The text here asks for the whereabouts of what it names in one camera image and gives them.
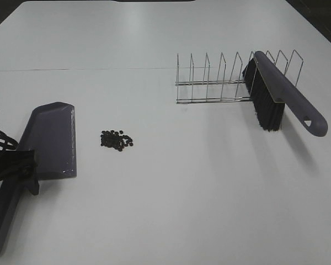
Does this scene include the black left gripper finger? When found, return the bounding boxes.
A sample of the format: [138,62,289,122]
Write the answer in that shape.
[24,167,40,195]

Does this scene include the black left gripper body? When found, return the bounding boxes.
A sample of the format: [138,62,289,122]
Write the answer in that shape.
[0,150,36,181]

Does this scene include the purple plastic dustpan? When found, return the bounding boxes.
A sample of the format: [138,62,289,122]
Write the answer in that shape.
[0,102,77,254]

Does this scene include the pile of coffee beans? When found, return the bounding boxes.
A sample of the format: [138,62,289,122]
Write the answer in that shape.
[100,130,134,152]

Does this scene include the purple brush black bristles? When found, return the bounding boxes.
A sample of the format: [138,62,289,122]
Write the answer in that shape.
[242,51,328,137]

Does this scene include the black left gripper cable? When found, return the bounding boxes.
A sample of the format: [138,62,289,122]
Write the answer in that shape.
[0,127,19,152]

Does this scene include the chrome wire dish rack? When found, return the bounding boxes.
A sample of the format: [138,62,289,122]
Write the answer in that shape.
[175,49,305,105]

